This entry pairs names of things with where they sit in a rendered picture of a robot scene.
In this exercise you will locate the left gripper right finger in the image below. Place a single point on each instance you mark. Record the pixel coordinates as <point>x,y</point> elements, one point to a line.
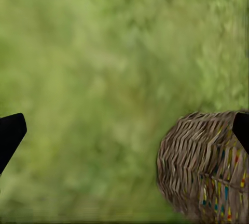
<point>241,129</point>

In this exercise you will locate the easter egg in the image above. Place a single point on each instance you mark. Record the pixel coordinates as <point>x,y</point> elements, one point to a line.
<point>237,157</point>
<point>219,186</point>

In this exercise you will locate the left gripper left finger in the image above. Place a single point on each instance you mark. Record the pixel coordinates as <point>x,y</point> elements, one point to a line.
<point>12,130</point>

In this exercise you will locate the wicker basket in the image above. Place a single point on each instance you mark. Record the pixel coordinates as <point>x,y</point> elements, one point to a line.
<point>194,152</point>

